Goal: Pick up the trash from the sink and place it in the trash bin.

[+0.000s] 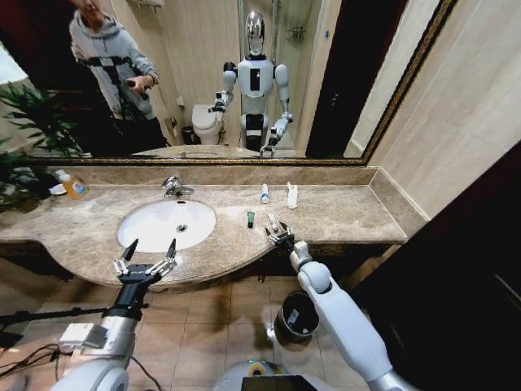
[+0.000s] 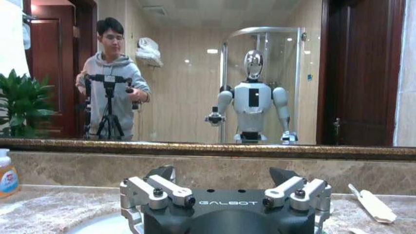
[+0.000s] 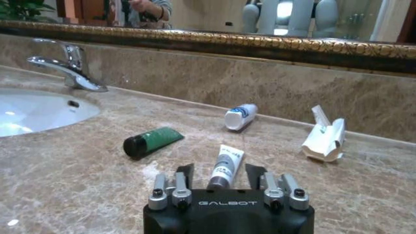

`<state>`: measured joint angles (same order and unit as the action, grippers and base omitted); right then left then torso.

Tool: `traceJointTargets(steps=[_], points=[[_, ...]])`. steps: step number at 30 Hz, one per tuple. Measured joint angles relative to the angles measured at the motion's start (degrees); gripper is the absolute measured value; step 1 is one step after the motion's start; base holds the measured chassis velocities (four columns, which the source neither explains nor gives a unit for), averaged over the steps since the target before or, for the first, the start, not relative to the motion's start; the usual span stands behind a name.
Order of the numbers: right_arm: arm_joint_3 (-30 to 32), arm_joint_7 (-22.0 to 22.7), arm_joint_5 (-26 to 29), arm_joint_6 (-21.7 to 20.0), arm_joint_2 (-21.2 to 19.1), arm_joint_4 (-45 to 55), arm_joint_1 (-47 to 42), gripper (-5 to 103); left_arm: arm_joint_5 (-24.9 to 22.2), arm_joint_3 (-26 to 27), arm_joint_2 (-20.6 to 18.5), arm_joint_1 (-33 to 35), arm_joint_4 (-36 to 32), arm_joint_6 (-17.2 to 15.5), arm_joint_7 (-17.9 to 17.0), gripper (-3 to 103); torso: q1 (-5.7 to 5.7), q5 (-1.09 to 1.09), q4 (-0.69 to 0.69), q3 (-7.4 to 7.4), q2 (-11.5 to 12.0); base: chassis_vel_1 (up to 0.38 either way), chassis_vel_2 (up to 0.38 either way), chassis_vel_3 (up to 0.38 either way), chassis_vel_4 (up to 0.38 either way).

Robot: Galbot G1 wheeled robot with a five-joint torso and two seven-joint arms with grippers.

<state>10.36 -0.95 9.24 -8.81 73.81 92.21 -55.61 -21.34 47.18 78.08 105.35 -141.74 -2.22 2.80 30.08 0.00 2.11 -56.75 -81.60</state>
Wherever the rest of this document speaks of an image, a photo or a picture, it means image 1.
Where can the large gold framed mirror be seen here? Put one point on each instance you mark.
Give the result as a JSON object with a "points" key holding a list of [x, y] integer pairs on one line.
{"points": [[325, 81]]}

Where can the dark wooden door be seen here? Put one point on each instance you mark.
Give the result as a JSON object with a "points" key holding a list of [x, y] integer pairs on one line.
{"points": [[456, 285]]}

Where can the chrome faucet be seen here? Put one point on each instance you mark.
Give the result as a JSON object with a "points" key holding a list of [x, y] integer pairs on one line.
{"points": [[173, 187]]}

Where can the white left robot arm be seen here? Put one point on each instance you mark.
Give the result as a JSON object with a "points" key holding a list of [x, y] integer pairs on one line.
{"points": [[103, 366]]}

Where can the small white tube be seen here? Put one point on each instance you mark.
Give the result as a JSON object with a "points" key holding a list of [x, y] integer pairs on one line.
{"points": [[272, 222]]}

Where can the orange soap bottle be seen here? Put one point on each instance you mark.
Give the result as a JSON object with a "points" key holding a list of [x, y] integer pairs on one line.
{"points": [[75, 188]]}

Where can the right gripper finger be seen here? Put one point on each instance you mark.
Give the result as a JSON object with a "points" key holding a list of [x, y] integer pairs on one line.
{"points": [[288, 230], [272, 235]]}

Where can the white toilet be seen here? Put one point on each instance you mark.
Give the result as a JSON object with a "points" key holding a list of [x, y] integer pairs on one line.
{"points": [[207, 124]]}

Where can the white oval sink basin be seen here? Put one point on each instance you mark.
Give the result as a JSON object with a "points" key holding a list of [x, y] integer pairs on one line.
{"points": [[163, 224]]}

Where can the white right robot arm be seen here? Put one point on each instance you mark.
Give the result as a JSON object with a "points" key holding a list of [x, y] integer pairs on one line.
{"points": [[346, 322]]}

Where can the round dark trash bin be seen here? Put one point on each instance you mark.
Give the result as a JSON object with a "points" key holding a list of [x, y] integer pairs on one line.
{"points": [[295, 322]]}

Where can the white blue toothpaste tube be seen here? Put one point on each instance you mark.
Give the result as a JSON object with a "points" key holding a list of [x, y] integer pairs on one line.
{"points": [[265, 194]]}

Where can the white soap dish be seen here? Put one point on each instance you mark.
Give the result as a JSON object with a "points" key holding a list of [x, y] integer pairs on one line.
{"points": [[57, 189]]}

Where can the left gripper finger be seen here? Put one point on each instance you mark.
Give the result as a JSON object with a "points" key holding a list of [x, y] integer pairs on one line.
{"points": [[169, 258], [124, 264]]}

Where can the small green black tube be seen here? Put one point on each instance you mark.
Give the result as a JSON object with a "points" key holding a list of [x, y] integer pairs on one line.
{"points": [[250, 219]]}

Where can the green potted plant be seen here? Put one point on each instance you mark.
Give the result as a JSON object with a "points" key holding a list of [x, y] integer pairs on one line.
{"points": [[36, 122]]}

